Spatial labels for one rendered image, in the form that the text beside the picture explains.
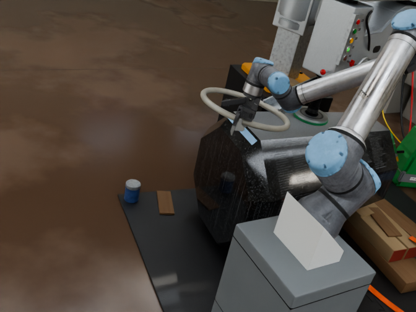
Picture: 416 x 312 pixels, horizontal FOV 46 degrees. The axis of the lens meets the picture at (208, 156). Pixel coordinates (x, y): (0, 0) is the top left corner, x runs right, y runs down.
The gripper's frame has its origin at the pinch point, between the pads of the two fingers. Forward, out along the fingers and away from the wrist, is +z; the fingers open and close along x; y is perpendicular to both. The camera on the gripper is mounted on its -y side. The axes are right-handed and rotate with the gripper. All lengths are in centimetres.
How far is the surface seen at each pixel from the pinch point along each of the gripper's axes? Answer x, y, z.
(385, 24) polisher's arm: 98, 53, -66
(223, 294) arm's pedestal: -46, 26, 54
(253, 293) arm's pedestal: -60, 36, 37
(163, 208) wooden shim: 62, -31, 90
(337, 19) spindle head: 62, 25, -61
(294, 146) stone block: 45, 31, 9
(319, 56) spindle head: 68, 24, -39
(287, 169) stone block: 34, 33, 20
